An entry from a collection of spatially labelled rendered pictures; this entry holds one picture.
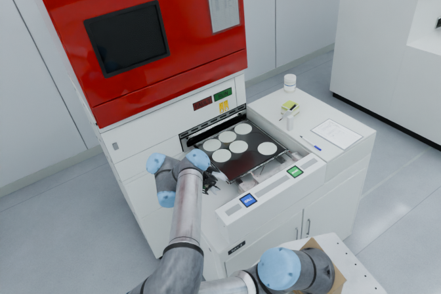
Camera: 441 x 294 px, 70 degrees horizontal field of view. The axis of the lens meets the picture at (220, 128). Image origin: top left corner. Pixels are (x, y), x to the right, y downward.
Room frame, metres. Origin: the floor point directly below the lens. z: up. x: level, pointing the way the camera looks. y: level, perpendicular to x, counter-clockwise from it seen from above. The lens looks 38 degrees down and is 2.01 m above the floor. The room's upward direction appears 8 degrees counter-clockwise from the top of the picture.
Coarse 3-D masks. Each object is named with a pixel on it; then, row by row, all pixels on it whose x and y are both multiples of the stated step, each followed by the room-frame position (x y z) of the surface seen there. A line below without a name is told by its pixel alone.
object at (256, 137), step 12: (252, 132) 1.36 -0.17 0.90; (228, 144) 1.29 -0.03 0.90; (252, 144) 1.26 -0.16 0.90; (276, 144) 1.23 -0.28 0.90; (240, 156) 1.18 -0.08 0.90; (252, 156) 1.17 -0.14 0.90; (264, 156) 1.16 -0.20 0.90; (228, 168) 1.11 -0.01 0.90; (240, 168) 1.10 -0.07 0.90; (252, 168) 1.09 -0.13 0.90
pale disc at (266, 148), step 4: (260, 144) 1.25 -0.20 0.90; (264, 144) 1.25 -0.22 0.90; (268, 144) 1.24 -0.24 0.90; (272, 144) 1.24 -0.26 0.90; (260, 148) 1.22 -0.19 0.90; (264, 148) 1.22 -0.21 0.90; (268, 148) 1.21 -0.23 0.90; (272, 148) 1.21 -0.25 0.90; (276, 148) 1.20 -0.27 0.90; (260, 152) 1.19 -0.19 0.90; (264, 152) 1.19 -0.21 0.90; (268, 152) 1.18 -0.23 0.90; (272, 152) 1.18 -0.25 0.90
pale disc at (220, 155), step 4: (216, 152) 1.24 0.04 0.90; (220, 152) 1.23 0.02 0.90; (224, 152) 1.23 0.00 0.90; (228, 152) 1.22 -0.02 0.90; (212, 156) 1.21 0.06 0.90; (216, 156) 1.21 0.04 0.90; (220, 156) 1.20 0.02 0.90; (224, 156) 1.20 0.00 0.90; (228, 156) 1.19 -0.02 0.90; (216, 160) 1.18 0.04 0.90; (220, 160) 1.17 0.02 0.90; (224, 160) 1.17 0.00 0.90
